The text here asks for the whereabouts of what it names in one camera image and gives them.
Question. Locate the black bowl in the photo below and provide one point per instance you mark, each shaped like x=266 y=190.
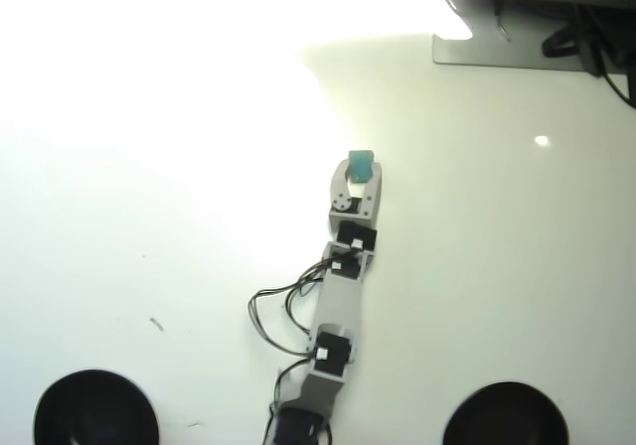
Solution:
x=94 y=410
x=506 y=415

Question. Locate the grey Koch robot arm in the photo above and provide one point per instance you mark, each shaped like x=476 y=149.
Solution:
x=338 y=301

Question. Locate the blue cube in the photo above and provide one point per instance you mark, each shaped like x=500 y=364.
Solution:
x=361 y=166

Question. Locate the grey gripper green label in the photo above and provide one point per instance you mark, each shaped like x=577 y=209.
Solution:
x=365 y=212

